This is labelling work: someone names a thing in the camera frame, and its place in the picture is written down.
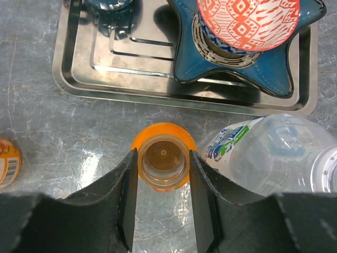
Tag dark blue ceramic mug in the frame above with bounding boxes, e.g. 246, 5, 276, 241
83, 1, 134, 40

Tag labelled water bottle blue cap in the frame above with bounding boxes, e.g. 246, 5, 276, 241
198, 114, 336, 196

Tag silver metal tray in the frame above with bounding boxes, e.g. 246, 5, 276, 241
53, 1, 319, 115

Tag red patterned small bowl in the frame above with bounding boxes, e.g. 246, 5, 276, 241
193, 0, 300, 69

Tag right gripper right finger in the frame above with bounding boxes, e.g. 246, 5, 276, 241
190, 150, 336, 252

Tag orange juice bottle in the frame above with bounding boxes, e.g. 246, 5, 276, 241
0, 138, 22, 189
131, 122, 197, 192

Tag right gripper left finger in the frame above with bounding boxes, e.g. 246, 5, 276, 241
1, 150, 138, 252

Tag blue star shaped dish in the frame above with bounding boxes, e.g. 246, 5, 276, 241
169, 1, 326, 98

